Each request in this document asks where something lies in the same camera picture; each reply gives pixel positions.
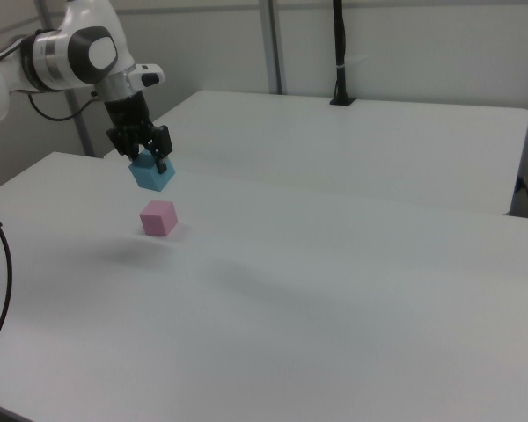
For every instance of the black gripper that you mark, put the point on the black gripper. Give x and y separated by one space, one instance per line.
127 112

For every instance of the blue cube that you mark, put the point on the blue cube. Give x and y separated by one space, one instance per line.
151 176

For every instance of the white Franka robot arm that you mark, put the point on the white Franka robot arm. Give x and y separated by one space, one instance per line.
70 53

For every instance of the pink cube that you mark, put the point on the pink cube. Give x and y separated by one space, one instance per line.
158 218

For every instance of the white table with rounded corner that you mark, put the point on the white table with rounded corner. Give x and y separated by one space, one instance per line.
334 145

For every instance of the black pole with base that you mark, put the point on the black pole with base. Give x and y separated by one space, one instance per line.
341 48

